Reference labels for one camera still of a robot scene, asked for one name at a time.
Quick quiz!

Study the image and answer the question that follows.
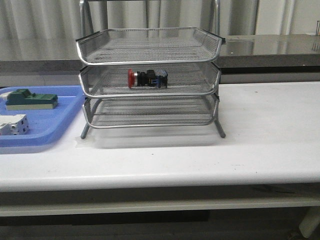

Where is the green terminal block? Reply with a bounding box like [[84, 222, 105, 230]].
[[5, 88, 58, 111]]

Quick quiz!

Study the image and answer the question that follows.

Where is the white circuit breaker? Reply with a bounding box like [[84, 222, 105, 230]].
[[0, 114, 30, 136]]

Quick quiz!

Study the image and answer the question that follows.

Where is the clear tape patch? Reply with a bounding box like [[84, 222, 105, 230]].
[[74, 135, 95, 148]]

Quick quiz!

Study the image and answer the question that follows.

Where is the blue plastic tray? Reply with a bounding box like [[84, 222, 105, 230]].
[[0, 85, 85, 148]]

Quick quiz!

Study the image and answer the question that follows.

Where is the white table leg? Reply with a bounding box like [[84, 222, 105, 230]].
[[298, 206, 320, 238]]

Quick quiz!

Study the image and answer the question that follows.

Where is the dark back counter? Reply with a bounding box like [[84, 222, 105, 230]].
[[0, 34, 320, 75]]

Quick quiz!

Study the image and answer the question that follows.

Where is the red emergency stop button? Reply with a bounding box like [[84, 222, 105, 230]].
[[127, 69, 168, 89]]

